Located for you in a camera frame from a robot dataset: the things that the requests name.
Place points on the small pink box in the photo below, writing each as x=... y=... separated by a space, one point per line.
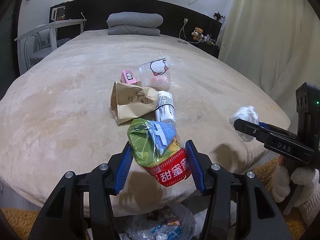
x=128 y=77

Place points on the red green snack wrapper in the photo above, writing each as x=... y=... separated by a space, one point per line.
x=157 y=149

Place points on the white chair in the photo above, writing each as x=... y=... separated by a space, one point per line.
x=41 y=48

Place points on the black figurine on headboard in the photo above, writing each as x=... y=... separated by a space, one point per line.
x=217 y=16

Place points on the orange shaggy rug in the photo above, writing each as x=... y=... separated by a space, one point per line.
x=20 y=220

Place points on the black camera module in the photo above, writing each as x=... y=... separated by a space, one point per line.
x=307 y=100

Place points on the grey folded pillow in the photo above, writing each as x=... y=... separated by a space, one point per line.
x=136 y=19
x=133 y=30

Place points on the trash bin with clear bag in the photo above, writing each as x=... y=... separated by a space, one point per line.
x=174 y=221

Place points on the beige plush bed blanket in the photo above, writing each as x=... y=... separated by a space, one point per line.
x=56 y=117

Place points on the clear plastic cup with cartoon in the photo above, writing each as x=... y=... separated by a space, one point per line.
x=155 y=74

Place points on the white rolled printed paper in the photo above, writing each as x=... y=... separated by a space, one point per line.
x=165 y=111

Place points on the brown teddy bear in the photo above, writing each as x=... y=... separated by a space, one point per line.
x=197 y=34

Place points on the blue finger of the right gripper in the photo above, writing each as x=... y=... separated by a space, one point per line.
x=267 y=126
x=249 y=131

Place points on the upper grey folded pillow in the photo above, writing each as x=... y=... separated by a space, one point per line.
x=136 y=19

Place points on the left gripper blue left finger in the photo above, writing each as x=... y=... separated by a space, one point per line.
x=123 y=165

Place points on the white side table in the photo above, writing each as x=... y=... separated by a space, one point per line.
x=50 y=28

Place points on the brown paper bag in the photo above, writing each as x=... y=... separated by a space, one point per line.
x=132 y=101

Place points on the cream curtain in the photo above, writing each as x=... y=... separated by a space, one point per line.
x=275 y=44

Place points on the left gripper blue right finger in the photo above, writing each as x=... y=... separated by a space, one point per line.
x=198 y=165

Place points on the lower grey folded pillow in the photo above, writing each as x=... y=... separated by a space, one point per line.
x=133 y=30

